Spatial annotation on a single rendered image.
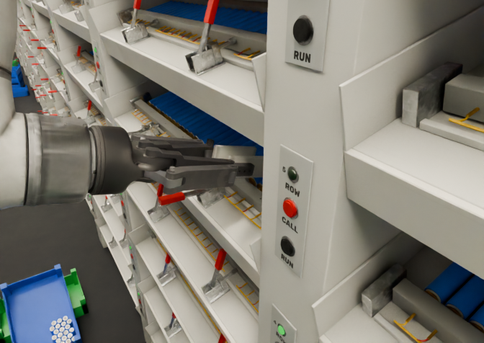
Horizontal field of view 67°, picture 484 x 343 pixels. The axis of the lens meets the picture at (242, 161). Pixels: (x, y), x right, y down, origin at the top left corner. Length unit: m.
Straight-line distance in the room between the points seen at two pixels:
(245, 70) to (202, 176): 0.13
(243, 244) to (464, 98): 0.30
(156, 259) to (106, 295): 0.72
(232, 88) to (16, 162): 0.21
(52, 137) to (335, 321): 0.31
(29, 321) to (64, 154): 1.31
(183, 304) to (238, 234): 0.46
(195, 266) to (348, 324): 0.39
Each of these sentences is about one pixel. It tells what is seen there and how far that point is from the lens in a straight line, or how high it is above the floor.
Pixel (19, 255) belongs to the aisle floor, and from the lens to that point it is 2.10.
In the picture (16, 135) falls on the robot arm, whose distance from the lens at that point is 0.37.
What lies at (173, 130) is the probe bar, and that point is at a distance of 0.71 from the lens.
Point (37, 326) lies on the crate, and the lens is 1.64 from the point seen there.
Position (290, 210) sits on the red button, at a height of 1.02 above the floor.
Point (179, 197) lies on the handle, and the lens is 0.51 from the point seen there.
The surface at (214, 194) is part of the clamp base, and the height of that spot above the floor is 0.92.
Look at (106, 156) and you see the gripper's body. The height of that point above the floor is 1.04.
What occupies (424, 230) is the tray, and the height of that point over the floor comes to 1.06.
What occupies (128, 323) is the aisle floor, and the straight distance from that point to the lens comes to 1.60.
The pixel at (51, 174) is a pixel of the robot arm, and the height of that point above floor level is 1.04.
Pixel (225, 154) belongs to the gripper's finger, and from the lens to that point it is 0.50.
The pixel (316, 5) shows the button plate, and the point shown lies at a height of 1.18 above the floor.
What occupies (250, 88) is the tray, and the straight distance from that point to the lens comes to 0.38.
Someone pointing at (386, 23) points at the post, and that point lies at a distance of 0.26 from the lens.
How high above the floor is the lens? 1.20
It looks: 27 degrees down
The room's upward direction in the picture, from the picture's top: straight up
